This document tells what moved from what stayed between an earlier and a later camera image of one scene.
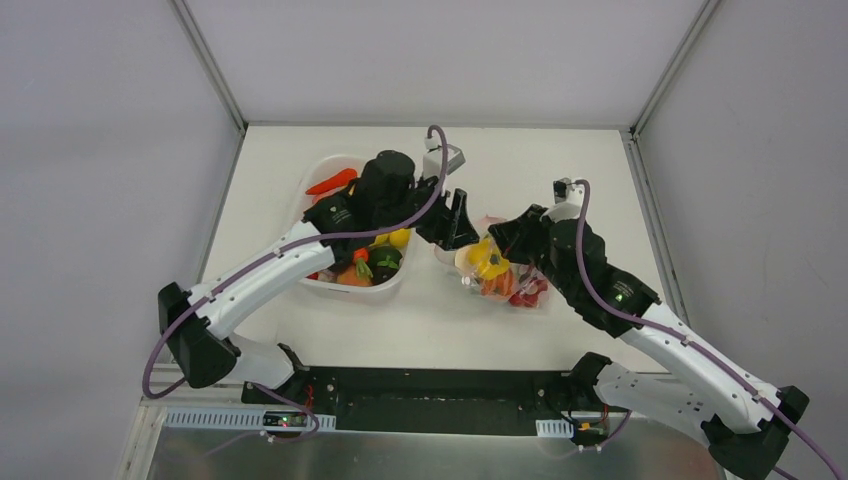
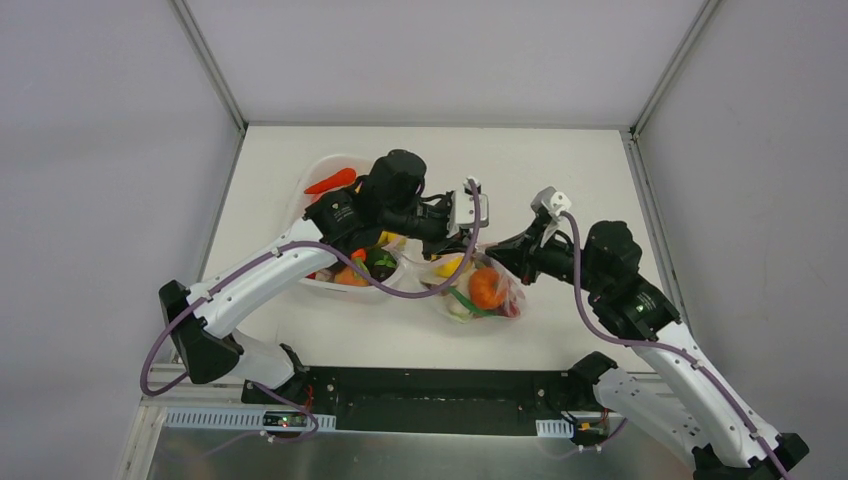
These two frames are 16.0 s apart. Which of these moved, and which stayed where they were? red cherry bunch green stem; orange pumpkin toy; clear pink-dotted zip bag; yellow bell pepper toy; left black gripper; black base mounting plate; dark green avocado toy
Moved: red cherry bunch green stem; orange pumpkin toy; clear pink-dotted zip bag; yellow bell pepper toy
Stayed: dark green avocado toy; black base mounting plate; left black gripper
